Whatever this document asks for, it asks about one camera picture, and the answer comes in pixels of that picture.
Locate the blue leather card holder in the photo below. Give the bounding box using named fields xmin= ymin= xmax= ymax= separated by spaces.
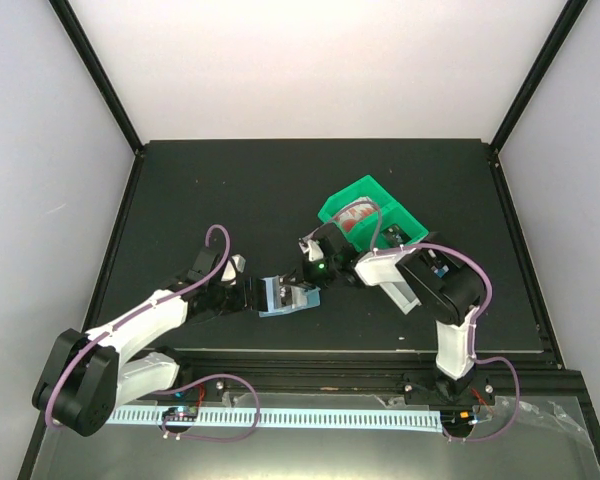
xmin=256 ymin=275 xmax=320 ymax=318

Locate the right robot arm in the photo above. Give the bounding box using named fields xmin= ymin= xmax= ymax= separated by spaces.
xmin=283 ymin=223 xmax=492 ymax=403

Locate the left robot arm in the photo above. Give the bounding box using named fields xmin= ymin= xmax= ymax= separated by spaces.
xmin=32 ymin=247 xmax=247 ymax=437

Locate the red white card stack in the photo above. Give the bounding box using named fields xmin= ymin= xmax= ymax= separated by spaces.
xmin=335 ymin=197 xmax=376 ymax=233

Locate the black card in bin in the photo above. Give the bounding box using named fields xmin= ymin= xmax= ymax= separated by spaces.
xmin=382 ymin=225 xmax=409 ymax=248

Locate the green plastic bin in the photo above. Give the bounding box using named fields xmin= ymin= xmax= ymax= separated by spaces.
xmin=318 ymin=175 xmax=429 ymax=251

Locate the white plastic bin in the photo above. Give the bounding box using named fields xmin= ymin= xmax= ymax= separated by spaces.
xmin=379 ymin=232 xmax=444 ymax=316

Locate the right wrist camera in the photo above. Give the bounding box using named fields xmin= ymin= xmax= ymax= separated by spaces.
xmin=299 ymin=236 xmax=324 ymax=262

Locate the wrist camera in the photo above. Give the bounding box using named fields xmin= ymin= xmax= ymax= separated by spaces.
xmin=221 ymin=254 xmax=246 ymax=285
xmin=299 ymin=236 xmax=324 ymax=262

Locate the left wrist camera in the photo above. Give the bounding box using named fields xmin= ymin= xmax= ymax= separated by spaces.
xmin=221 ymin=254 xmax=246 ymax=285

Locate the black aluminium frame rail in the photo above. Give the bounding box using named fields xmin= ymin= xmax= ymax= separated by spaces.
xmin=66 ymin=348 xmax=586 ymax=405

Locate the white slotted cable duct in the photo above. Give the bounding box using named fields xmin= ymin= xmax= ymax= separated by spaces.
xmin=107 ymin=405 xmax=442 ymax=433

